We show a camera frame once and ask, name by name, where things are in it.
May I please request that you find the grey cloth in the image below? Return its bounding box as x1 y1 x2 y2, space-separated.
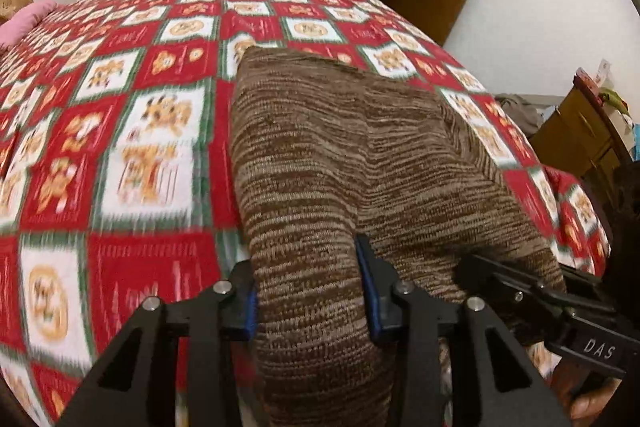
494 93 552 138

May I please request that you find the green cloth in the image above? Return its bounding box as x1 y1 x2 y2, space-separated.
599 88 632 114

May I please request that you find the person's right hand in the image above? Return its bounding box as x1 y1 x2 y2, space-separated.
547 347 632 423

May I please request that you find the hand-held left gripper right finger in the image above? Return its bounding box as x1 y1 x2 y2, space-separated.
353 233 573 427

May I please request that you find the wooden cabinet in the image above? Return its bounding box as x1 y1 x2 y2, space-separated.
529 94 626 190

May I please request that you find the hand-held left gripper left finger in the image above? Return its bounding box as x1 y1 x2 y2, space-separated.
57 261 261 427

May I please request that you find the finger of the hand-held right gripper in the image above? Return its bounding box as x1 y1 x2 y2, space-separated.
454 253 571 312

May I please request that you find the pink pillow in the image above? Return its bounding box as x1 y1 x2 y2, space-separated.
0 0 60 52

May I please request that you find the red printed blanket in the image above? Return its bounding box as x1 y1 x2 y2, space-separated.
0 0 613 427

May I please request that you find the brown knit sweater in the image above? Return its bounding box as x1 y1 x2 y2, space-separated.
227 46 568 427

